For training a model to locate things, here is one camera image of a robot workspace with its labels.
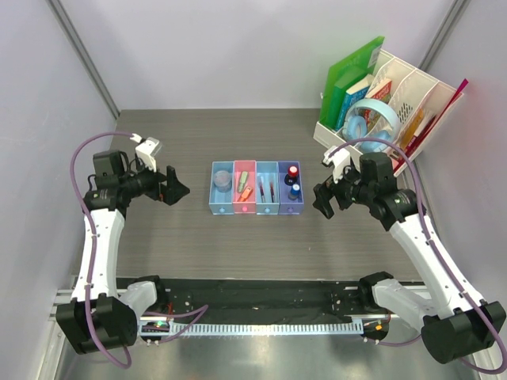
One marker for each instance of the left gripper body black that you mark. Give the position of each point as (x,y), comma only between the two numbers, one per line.
(150,186)

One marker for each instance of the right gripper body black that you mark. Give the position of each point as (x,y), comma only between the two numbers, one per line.
(351,188)

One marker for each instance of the light blue front bin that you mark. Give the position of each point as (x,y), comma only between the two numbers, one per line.
(221,203)

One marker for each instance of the light blue bin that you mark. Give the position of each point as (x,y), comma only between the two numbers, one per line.
(268,170)
(221,203)

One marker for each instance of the clear paperclip jar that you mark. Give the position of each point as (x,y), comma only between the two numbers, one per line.
(222,179)

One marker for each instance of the green mini highlighter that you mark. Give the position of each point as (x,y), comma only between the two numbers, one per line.
(242,180)

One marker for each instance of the pink plastic bin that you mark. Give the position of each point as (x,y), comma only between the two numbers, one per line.
(248,207)

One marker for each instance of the blue small object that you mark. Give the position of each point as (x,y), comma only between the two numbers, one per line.
(294,192)

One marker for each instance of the red black stamp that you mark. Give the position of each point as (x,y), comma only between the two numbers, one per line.
(292,175)

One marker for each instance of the purple plastic bin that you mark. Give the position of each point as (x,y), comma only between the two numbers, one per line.
(287,206)

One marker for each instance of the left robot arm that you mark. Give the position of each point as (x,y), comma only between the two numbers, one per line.
(97,316)

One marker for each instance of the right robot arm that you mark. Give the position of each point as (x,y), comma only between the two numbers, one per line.
(456,320)

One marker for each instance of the yellow booklet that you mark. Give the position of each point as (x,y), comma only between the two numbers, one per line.
(408,134)

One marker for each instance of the white desk file organizer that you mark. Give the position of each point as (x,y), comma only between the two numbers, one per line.
(411,90)

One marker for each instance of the red transparent folder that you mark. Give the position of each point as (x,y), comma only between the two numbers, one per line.
(417,140)

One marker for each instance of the red cover book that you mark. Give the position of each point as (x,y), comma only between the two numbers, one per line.
(381,92)

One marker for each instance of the blue spine book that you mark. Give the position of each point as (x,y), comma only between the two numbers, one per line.
(353,94)

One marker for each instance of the green plastic folder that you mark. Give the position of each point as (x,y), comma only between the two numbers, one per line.
(344,74)

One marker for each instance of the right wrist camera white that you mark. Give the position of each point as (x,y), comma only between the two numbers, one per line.
(338,159)

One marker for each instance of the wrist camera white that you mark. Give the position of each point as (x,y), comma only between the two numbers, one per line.
(146,150)
(338,159)

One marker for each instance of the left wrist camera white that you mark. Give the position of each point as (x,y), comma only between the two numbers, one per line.
(146,150)

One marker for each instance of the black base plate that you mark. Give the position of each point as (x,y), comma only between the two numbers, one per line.
(268,302)

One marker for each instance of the white slotted cable duct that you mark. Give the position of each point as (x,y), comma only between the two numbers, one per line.
(152,329)

